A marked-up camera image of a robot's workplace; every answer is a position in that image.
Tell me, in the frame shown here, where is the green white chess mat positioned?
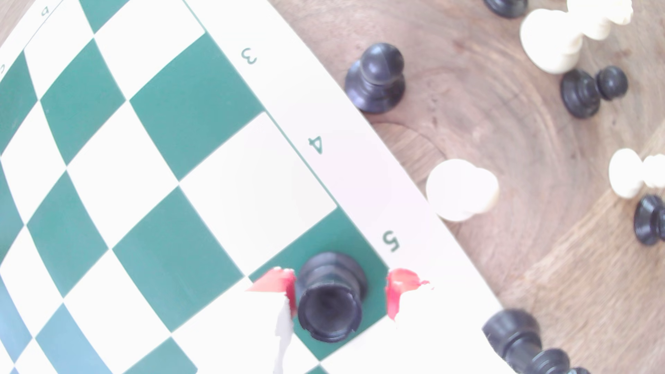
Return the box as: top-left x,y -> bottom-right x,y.
0,0 -> 516,374

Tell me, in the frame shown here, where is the tall black chess piece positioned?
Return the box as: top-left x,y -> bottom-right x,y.
482,309 -> 593,374

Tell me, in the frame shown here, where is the black pawn chess piece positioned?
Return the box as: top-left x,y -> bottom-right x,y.
560,65 -> 629,119
344,43 -> 406,115

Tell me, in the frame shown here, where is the white pawn chess piece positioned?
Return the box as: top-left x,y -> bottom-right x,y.
426,158 -> 500,223
608,148 -> 665,199

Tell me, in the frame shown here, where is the large white chess piece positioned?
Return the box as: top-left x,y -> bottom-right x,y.
520,0 -> 635,74

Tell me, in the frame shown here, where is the black rook chess piece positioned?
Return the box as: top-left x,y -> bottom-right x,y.
294,252 -> 368,344

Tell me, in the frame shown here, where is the red tipped gripper finger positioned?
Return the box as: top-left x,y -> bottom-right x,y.
247,267 -> 298,374
385,268 -> 431,321

